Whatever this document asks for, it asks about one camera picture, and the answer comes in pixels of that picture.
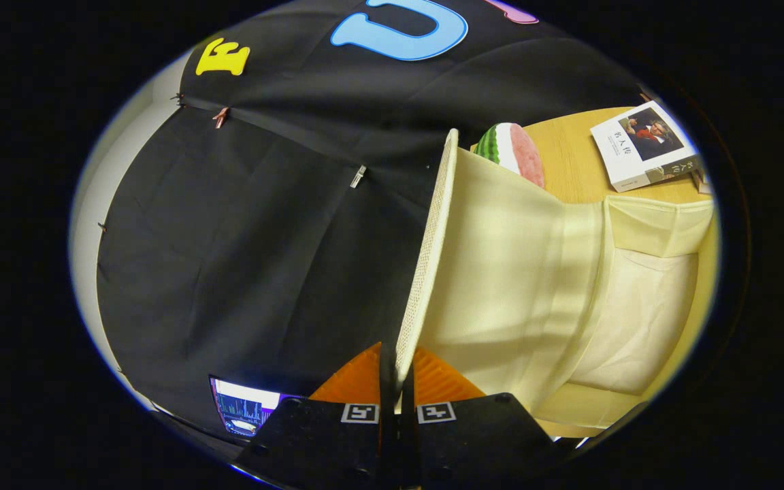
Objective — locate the watermelon slice toy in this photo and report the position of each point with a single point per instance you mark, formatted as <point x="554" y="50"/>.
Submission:
<point x="521" y="150"/>

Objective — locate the copper clip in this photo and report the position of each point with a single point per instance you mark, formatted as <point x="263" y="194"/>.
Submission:
<point x="220" y="117"/>

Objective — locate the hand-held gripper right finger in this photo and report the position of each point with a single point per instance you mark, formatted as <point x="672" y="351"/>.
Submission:
<point x="474" y="442"/>

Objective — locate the lit monitor screen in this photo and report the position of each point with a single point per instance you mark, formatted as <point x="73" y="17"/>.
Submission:
<point x="242" y="408"/>

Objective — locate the beige fabric storage box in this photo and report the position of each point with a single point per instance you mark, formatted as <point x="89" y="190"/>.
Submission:
<point x="514" y="272"/>

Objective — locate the silver clip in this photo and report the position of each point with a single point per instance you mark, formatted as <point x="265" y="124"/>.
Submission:
<point x="358" y="176"/>

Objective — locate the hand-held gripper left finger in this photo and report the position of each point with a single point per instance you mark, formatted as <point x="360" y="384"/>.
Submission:
<point x="337" y="449"/>

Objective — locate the white portrait cover book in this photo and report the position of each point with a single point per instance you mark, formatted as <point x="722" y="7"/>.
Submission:
<point x="620" y="153"/>

